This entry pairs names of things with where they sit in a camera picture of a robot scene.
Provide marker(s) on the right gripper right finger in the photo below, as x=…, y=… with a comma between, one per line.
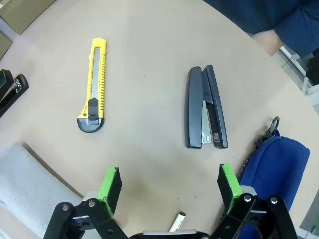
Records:
x=230, y=184

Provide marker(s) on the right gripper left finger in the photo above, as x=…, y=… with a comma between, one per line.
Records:
x=109, y=189

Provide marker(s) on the blue fabric pouch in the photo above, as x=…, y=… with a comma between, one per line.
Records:
x=274, y=169

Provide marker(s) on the grey fabric pouch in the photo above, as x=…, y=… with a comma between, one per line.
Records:
x=27, y=184

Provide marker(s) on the black stapler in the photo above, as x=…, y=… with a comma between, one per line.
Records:
x=10, y=87
x=194, y=104

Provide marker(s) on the yellow utility knife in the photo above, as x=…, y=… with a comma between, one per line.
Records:
x=96, y=74

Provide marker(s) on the large cardboard box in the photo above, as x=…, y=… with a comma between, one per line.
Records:
x=4, y=46

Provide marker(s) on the person's left hand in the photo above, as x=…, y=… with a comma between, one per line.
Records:
x=268, y=41

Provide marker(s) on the white marker pen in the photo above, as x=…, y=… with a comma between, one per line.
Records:
x=177, y=221

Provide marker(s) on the white desk with metal legs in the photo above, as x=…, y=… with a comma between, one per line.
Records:
x=294, y=62

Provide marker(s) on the person in blue coat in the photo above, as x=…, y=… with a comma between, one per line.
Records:
x=294, y=20

